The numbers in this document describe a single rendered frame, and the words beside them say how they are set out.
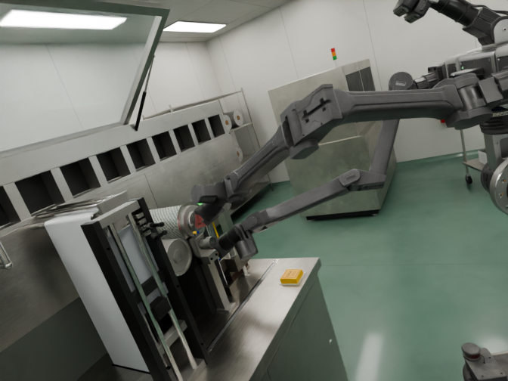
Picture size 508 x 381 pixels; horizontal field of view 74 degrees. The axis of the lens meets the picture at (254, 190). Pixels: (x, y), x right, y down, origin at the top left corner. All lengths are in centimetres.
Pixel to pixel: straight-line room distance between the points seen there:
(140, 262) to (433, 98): 80
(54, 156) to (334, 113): 100
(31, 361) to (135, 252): 53
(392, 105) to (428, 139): 477
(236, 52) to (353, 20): 196
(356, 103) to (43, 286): 108
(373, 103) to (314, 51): 492
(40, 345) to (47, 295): 15
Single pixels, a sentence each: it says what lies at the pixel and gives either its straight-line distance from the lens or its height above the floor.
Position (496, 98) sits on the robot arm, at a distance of 89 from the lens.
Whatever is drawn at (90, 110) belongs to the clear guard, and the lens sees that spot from 140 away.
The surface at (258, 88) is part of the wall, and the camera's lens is 603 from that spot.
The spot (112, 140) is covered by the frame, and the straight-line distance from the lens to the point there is 150.
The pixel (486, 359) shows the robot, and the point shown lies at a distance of 188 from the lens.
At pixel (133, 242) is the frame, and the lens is 95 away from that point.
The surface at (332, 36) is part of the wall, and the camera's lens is 555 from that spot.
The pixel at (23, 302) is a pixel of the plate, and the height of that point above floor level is 123.
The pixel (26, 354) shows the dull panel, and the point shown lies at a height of 109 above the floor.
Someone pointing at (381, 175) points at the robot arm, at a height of 123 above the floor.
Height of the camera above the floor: 159
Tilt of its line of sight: 14 degrees down
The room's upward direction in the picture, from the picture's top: 18 degrees counter-clockwise
